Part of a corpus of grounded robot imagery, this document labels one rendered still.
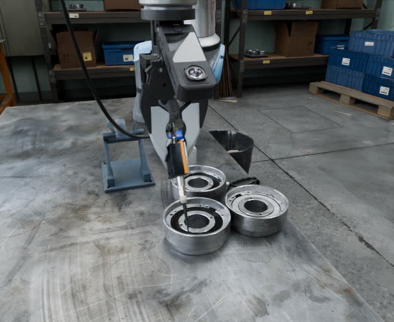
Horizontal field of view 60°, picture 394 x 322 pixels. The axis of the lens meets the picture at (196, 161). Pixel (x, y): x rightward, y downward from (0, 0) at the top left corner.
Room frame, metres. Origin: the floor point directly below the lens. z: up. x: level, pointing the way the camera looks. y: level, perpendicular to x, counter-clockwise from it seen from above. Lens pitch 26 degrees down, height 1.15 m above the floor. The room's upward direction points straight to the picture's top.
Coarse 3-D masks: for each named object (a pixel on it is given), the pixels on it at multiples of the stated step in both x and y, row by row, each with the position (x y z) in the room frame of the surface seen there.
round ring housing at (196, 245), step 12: (180, 204) 0.48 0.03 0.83; (192, 204) 0.49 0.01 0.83; (204, 204) 0.49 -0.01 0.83; (216, 204) 0.48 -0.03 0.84; (168, 216) 0.45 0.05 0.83; (192, 216) 0.46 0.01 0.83; (204, 216) 0.46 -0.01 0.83; (228, 216) 0.44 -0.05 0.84; (168, 228) 0.41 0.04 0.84; (192, 228) 0.46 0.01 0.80; (204, 228) 0.42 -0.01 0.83; (228, 228) 0.42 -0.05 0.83; (168, 240) 0.41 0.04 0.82; (180, 240) 0.40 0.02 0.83; (192, 240) 0.39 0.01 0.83; (204, 240) 0.39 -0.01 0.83; (216, 240) 0.40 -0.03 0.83; (192, 252) 0.40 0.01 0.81; (204, 252) 0.40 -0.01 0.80
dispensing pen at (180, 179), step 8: (168, 128) 0.49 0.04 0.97; (176, 128) 0.49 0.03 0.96; (176, 144) 0.46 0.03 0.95; (176, 152) 0.45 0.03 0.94; (168, 160) 0.47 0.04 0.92; (176, 160) 0.45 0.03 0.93; (168, 168) 0.47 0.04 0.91; (176, 168) 0.44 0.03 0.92; (176, 176) 0.45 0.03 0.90; (184, 184) 0.44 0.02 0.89; (184, 192) 0.44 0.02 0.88; (184, 200) 0.43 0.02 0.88; (184, 208) 0.42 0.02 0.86
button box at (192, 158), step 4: (168, 140) 0.74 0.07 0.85; (180, 140) 0.74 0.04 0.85; (168, 144) 0.71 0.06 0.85; (192, 152) 0.69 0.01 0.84; (196, 152) 0.69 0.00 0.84; (192, 156) 0.69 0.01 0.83; (196, 156) 0.69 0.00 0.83; (188, 160) 0.69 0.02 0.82; (192, 160) 0.69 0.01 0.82; (196, 160) 0.69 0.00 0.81; (164, 164) 0.68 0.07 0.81; (192, 164) 0.69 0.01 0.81; (196, 164) 0.69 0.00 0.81
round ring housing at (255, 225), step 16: (240, 192) 0.53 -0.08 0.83; (256, 192) 0.53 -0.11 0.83; (272, 192) 0.52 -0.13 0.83; (240, 208) 0.48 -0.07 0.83; (256, 208) 0.50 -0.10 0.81; (272, 208) 0.48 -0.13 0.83; (288, 208) 0.47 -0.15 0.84; (240, 224) 0.44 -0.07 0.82; (256, 224) 0.43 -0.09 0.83; (272, 224) 0.44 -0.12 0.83
